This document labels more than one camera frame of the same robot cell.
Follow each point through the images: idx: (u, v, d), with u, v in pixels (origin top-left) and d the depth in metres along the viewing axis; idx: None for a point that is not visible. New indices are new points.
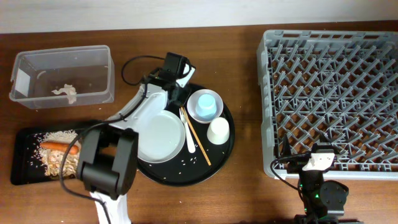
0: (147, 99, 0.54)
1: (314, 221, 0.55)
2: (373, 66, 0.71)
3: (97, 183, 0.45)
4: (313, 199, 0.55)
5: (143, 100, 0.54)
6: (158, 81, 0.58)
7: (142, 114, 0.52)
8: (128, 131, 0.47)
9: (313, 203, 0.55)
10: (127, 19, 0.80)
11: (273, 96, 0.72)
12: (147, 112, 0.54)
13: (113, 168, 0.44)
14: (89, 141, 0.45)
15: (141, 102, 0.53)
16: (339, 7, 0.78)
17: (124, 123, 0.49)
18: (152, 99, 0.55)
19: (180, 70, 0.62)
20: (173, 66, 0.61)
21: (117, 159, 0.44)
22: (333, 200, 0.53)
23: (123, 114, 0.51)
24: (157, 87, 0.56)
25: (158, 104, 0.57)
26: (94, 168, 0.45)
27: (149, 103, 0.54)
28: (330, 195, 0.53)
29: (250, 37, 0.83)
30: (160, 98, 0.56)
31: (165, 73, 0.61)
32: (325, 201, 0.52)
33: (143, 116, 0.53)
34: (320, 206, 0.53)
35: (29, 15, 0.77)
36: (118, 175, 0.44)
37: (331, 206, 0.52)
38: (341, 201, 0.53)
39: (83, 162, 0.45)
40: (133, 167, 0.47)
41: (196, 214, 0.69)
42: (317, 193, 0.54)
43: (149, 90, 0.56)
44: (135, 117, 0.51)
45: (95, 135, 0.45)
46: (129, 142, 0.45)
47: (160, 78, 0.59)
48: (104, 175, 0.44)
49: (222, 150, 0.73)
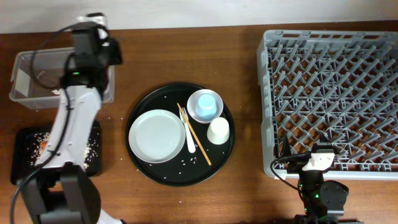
0: (74, 111, 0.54)
1: (314, 220, 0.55)
2: (373, 66, 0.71)
3: (62, 221, 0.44)
4: (313, 199, 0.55)
5: (69, 114, 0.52)
6: (79, 76, 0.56)
7: (73, 136, 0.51)
8: (69, 166, 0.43)
9: (313, 203, 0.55)
10: (127, 19, 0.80)
11: (273, 96, 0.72)
12: (78, 125, 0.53)
13: (70, 207, 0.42)
14: (32, 193, 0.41)
15: (68, 118, 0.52)
16: (340, 6, 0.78)
17: (59, 157, 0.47)
18: (77, 109, 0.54)
19: (94, 45, 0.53)
20: (86, 48, 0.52)
21: (71, 199, 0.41)
22: (333, 200, 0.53)
23: (53, 147, 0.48)
24: (80, 88, 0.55)
25: (90, 108, 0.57)
26: (53, 211, 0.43)
27: (77, 114, 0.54)
28: (330, 195, 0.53)
29: (250, 37, 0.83)
30: (86, 102, 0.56)
31: (79, 60, 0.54)
32: (325, 200, 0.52)
33: (76, 137, 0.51)
34: (321, 206, 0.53)
35: (28, 14, 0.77)
36: (80, 211, 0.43)
37: (331, 206, 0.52)
38: (340, 201, 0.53)
39: (36, 214, 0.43)
40: (91, 194, 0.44)
41: (197, 213, 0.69)
42: (317, 194, 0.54)
43: (73, 98, 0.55)
44: (68, 142, 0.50)
45: (34, 186, 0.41)
46: (74, 182, 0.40)
47: (79, 75, 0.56)
48: (64, 213, 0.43)
49: (222, 150, 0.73)
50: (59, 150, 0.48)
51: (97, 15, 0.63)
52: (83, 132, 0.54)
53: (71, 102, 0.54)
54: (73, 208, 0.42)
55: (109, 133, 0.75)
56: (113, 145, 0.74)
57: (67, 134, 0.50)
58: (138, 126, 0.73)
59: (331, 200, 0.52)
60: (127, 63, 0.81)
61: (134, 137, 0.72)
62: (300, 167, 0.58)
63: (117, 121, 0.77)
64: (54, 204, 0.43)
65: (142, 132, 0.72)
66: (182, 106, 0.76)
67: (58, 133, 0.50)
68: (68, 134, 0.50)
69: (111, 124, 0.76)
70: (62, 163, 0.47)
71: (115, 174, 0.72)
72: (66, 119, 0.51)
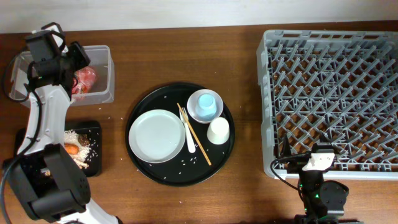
0: (46, 107, 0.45)
1: (314, 220, 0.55)
2: (373, 66, 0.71)
3: (53, 210, 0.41)
4: (313, 199, 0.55)
5: (43, 108, 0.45)
6: (45, 81, 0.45)
7: (52, 125, 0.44)
8: (50, 145, 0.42)
9: (313, 203, 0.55)
10: (127, 19, 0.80)
11: (273, 96, 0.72)
12: (53, 117, 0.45)
13: (59, 186, 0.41)
14: (18, 179, 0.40)
15: (43, 111, 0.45)
16: (339, 6, 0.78)
17: (39, 143, 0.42)
18: (50, 102, 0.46)
19: (55, 47, 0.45)
20: (45, 53, 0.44)
21: (58, 178, 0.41)
22: (333, 200, 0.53)
23: (30, 136, 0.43)
24: (51, 88, 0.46)
25: (63, 104, 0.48)
26: (43, 199, 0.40)
27: (51, 107, 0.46)
28: (330, 195, 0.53)
29: (250, 37, 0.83)
30: (60, 96, 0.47)
31: (41, 65, 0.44)
32: (325, 200, 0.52)
33: (52, 127, 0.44)
34: (321, 206, 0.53)
35: (28, 14, 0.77)
36: (70, 190, 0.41)
37: (331, 206, 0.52)
38: (340, 201, 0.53)
39: (26, 204, 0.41)
40: (78, 174, 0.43)
41: (196, 213, 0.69)
42: (317, 193, 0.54)
43: (43, 94, 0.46)
44: (46, 130, 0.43)
45: (19, 171, 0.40)
46: (57, 157, 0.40)
47: (43, 79, 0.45)
48: (55, 198, 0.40)
49: (222, 150, 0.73)
50: (38, 136, 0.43)
51: (49, 25, 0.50)
52: (58, 126, 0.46)
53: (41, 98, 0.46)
54: (60, 186, 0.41)
55: (109, 133, 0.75)
56: (113, 145, 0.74)
57: (43, 124, 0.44)
58: (138, 126, 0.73)
59: (331, 200, 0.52)
60: (126, 63, 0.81)
61: (134, 137, 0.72)
62: (300, 167, 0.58)
63: (117, 121, 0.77)
64: (44, 189, 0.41)
65: (142, 132, 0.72)
66: (182, 106, 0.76)
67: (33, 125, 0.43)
68: (43, 125, 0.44)
69: (111, 124, 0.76)
70: (43, 146, 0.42)
71: (115, 174, 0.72)
72: (41, 111, 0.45)
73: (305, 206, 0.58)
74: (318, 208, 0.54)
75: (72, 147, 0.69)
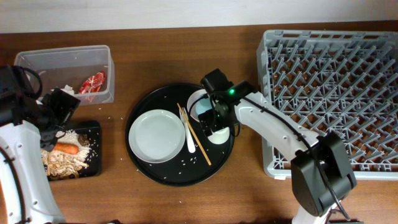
0: (18, 161, 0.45)
1: (236, 89, 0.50)
2: (373, 66, 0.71)
3: None
4: (222, 93, 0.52)
5: (13, 163, 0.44)
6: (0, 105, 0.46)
7: (34, 176, 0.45)
8: None
9: (226, 102, 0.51)
10: (127, 18, 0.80)
11: (273, 96, 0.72)
12: (32, 166, 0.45)
13: None
14: None
15: (14, 165, 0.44)
16: (340, 6, 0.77)
17: (32, 204, 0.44)
18: (18, 156, 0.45)
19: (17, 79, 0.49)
20: (7, 81, 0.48)
21: None
22: (282, 119, 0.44)
23: (15, 201, 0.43)
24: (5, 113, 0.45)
25: (34, 147, 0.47)
26: None
27: (21, 160, 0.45)
28: (217, 76, 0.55)
29: (251, 36, 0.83)
30: (25, 142, 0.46)
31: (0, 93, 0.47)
32: (282, 136, 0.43)
33: (38, 174, 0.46)
34: (246, 90, 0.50)
35: (28, 14, 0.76)
36: None
37: (242, 99, 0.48)
38: (252, 112, 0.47)
39: None
40: None
41: (197, 214, 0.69)
42: (232, 88, 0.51)
43: (6, 144, 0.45)
44: (29, 186, 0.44)
45: None
46: None
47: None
48: None
49: (222, 150, 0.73)
50: (27, 214, 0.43)
51: None
52: (41, 183, 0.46)
53: (7, 152, 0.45)
54: None
55: (109, 133, 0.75)
56: (113, 145, 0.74)
57: (25, 194, 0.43)
58: (138, 126, 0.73)
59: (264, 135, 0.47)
60: (126, 63, 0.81)
61: (134, 137, 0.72)
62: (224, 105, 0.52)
63: (117, 120, 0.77)
64: None
65: (142, 132, 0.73)
66: (182, 106, 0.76)
67: (10, 185, 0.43)
68: (27, 194, 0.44)
69: (111, 125, 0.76)
70: (38, 206, 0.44)
71: (115, 174, 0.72)
72: (10, 168, 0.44)
73: (303, 215, 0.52)
74: (208, 91, 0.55)
75: (72, 147, 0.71)
